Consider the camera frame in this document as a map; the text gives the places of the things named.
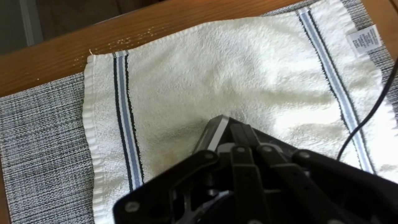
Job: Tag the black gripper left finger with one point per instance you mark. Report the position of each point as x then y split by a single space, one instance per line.
199 179

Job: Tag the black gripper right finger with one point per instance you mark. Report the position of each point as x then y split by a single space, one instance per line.
314 182

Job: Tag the white towel with blue stripes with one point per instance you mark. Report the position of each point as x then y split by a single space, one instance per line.
227 75

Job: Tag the grey woven placemat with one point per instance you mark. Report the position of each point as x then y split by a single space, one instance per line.
41 157

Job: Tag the wooden bedside table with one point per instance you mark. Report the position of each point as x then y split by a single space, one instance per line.
82 42

